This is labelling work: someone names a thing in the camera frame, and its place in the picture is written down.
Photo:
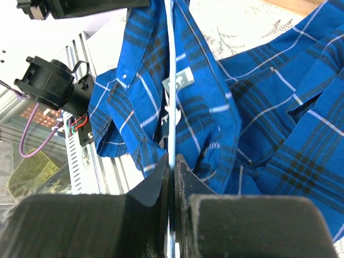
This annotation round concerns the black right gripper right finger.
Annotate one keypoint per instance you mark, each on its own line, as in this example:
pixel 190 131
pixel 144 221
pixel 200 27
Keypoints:
pixel 212 225

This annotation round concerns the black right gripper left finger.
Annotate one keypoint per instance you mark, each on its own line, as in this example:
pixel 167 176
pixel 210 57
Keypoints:
pixel 90 225

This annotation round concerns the blue shirt wire hanger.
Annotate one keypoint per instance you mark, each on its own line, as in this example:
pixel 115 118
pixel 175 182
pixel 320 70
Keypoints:
pixel 172 124

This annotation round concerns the blue plaid shirt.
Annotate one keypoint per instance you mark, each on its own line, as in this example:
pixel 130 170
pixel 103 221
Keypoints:
pixel 242 115

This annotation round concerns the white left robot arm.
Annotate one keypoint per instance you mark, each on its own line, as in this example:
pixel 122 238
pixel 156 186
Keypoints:
pixel 52 83

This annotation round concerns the wooden clothes rack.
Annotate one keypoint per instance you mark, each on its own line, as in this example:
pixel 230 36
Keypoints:
pixel 300 7

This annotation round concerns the aluminium mounting rail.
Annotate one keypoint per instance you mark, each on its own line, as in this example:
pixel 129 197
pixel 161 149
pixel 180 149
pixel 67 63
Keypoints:
pixel 51 152

